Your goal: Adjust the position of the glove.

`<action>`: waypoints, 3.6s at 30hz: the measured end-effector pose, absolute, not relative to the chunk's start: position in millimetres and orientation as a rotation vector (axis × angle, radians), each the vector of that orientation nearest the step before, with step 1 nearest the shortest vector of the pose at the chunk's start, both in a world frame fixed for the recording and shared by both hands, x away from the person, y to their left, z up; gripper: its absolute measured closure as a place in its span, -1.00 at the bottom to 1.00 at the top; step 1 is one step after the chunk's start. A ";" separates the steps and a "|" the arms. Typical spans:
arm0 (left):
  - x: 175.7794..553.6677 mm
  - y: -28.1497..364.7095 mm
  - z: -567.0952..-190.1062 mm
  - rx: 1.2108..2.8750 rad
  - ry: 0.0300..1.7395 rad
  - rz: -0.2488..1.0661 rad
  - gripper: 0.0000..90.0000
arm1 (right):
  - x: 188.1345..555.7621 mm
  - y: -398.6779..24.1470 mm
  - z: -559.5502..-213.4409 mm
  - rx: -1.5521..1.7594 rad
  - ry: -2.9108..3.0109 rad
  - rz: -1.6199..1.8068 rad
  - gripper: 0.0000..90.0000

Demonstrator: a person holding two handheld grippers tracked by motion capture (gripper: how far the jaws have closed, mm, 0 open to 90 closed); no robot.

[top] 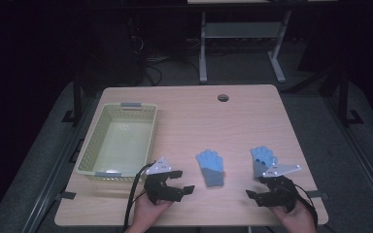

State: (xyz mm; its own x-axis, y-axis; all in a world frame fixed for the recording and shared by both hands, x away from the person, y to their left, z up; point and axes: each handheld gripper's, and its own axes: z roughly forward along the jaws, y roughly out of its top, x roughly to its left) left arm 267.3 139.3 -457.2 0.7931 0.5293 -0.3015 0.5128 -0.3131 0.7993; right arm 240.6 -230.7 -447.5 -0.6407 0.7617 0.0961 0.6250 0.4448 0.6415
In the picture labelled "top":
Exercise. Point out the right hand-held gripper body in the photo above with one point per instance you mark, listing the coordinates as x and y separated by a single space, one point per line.
280 194

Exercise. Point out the grey table grommet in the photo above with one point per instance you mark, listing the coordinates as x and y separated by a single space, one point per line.
223 97

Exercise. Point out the person's right hand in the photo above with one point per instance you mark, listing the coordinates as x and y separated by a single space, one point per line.
299 218

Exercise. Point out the black stand post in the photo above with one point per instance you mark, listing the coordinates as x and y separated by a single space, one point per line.
77 97
344 97

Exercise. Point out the blue knit glove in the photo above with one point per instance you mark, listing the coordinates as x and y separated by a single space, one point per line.
261 155
210 165

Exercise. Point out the cream perforated plastic basket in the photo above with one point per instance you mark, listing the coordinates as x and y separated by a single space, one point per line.
123 145

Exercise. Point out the grey metal shelf stand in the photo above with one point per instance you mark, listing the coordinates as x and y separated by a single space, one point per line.
239 30

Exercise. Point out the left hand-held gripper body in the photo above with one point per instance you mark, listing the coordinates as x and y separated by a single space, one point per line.
158 189

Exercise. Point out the person's left hand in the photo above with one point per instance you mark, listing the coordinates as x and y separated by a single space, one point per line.
147 212

